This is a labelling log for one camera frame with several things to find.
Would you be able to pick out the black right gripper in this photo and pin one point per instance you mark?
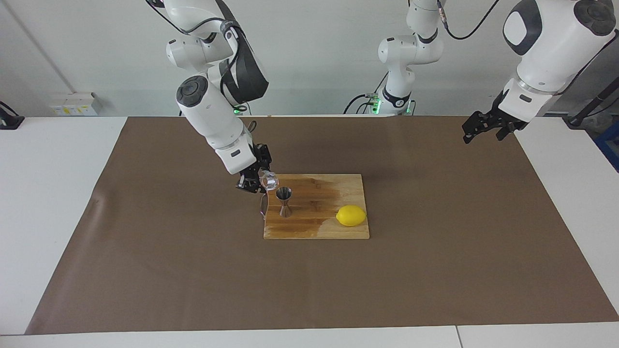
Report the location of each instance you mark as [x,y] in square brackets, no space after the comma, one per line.
[261,155]

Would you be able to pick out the black table clamp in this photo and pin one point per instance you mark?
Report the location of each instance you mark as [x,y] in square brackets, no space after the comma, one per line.
[9,121]

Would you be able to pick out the white wall socket box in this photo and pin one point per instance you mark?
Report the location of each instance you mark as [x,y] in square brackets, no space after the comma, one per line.
[72,106]

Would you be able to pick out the steel double jigger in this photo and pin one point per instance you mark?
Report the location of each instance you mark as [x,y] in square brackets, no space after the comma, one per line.
[284,193]

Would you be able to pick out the blue crate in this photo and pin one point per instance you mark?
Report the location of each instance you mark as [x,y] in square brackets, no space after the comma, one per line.
[610,145]

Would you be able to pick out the brown paper table mat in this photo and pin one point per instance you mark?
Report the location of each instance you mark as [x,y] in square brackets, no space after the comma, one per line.
[193,280]

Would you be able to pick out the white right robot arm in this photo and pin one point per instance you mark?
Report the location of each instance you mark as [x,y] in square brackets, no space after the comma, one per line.
[208,116]

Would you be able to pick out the black stand with pole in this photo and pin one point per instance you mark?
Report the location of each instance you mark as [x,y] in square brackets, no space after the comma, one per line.
[578,118]

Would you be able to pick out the yellow lemon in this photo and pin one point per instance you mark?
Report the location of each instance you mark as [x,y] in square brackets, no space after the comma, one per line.
[351,215]

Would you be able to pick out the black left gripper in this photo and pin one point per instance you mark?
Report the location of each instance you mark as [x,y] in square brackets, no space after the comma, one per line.
[503,121]

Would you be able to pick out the small clear glass cup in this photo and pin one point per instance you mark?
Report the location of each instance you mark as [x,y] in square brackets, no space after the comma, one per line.
[270,181]

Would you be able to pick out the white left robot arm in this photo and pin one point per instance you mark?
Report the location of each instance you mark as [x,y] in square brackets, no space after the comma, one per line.
[411,50]

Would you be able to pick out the wooden cutting board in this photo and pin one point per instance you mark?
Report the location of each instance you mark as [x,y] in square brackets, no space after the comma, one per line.
[314,222]

